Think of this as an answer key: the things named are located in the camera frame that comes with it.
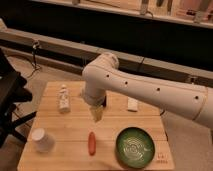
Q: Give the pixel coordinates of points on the green ribbed plate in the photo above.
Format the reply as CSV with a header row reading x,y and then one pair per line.
x,y
134,148

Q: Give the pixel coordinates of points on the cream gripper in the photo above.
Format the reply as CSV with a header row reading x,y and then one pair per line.
x,y
97,112

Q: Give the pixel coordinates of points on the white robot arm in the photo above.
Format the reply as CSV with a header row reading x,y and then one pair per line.
x,y
191,101

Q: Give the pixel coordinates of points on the white tube bottle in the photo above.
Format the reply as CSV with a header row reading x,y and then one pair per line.
x,y
64,100

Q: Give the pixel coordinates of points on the black chair stand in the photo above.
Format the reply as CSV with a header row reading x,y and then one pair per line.
x,y
12,90

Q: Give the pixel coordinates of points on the small black cup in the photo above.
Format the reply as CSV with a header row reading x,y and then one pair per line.
x,y
105,102

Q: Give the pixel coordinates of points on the white eraser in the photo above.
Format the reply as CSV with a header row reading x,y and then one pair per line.
x,y
132,105

